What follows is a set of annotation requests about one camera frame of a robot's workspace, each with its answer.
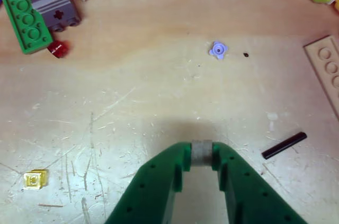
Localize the transparent yellow Lego piece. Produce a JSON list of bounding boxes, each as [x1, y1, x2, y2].
[[23, 169, 49, 190]]

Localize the tan Lego plate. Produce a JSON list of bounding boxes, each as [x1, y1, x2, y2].
[[303, 35, 339, 119]]

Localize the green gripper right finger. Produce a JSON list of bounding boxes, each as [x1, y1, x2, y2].
[[211, 141, 309, 224]]

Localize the small grey Lego piece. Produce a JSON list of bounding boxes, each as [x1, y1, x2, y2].
[[191, 139, 213, 168]]

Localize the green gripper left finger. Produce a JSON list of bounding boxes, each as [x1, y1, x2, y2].
[[104, 141, 192, 224]]

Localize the green Lego plate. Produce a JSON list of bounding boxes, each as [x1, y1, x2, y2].
[[1, 0, 53, 55]]

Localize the lavender Lego flower piece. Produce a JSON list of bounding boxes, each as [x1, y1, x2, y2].
[[208, 40, 229, 60]]

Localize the transparent red Lego piece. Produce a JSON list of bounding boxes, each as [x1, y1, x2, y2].
[[47, 40, 71, 59]]

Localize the black Lego rod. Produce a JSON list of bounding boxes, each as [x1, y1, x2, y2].
[[261, 131, 307, 160]]

